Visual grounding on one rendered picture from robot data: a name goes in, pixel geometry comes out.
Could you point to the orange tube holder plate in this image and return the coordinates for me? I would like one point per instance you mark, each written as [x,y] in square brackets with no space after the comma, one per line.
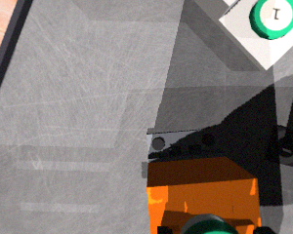
[180,190]

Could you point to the black table edge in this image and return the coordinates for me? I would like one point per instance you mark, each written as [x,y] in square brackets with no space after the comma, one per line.
[12,34]

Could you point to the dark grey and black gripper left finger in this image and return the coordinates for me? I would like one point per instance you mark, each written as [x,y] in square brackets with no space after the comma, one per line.
[164,230]

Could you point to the white tray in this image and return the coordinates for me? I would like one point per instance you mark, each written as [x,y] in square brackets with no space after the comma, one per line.
[232,17]

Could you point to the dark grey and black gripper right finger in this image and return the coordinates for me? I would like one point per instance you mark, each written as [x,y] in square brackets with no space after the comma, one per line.
[263,230]

